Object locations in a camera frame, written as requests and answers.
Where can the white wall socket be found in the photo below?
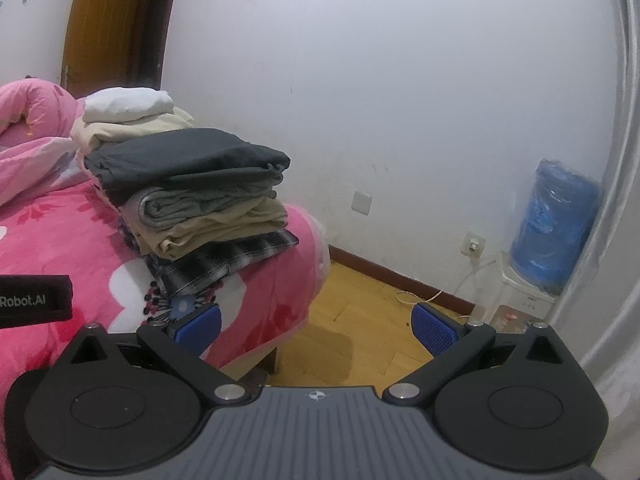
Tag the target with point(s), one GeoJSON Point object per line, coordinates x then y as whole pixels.
{"type": "Point", "coordinates": [361, 201]}

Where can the white curtain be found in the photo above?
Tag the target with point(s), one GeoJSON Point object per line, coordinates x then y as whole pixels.
{"type": "Point", "coordinates": [620, 210]}

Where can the brown wooden door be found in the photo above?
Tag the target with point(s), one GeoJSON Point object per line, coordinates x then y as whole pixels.
{"type": "Point", "coordinates": [100, 20]}

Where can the pink floral bed blanket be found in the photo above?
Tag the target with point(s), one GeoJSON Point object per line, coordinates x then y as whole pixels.
{"type": "Point", "coordinates": [60, 230]}

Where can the white water dispenser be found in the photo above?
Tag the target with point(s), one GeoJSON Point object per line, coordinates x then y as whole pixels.
{"type": "Point", "coordinates": [520, 305]}

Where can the stack of folded clothes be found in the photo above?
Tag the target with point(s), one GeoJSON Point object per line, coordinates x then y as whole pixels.
{"type": "Point", "coordinates": [215, 225]}

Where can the dark grey shorts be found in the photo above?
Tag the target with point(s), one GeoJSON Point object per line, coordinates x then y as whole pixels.
{"type": "Point", "coordinates": [190, 160]}

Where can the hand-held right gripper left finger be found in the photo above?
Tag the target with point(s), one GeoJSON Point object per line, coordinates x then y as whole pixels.
{"type": "Point", "coordinates": [200, 327]}

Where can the wall socket with plug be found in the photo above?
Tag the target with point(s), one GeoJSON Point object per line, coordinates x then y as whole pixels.
{"type": "Point", "coordinates": [472, 244]}

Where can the pink and blue quilt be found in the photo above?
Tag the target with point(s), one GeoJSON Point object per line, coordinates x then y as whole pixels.
{"type": "Point", "coordinates": [30, 120]}

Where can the blue water bottle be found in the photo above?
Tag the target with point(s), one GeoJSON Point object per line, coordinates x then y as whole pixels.
{"type": "Point", "coordinates": [555, 220]}

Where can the wooden bed base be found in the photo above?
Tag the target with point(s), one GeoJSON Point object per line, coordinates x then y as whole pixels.
{"type": "Point", "coordinates": [250, 362]}

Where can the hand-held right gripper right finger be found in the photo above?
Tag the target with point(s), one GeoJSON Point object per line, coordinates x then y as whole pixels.
{"type": "Point", "coordinates": [435, 330]}

